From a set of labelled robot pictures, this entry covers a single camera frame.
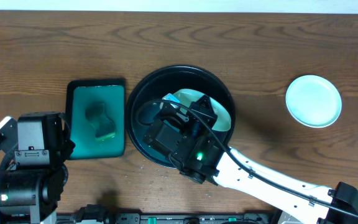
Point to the green scrubbing sponge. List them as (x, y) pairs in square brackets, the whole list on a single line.
[(104, 127)]

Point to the mint green plate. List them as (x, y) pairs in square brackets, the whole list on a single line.
[(313, 101), (223, 122)]

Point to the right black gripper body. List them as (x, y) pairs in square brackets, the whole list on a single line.
[(184, 116)]

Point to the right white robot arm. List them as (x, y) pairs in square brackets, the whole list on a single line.
[(249, 170)]

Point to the rectangular green water tray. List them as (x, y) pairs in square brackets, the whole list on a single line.
[(82, 93)]

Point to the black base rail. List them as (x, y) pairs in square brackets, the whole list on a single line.
[(102, 215)]

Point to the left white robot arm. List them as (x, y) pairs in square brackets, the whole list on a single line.
[(32, 171)]

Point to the round black serving tray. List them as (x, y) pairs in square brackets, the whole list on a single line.
[(170, 80)]

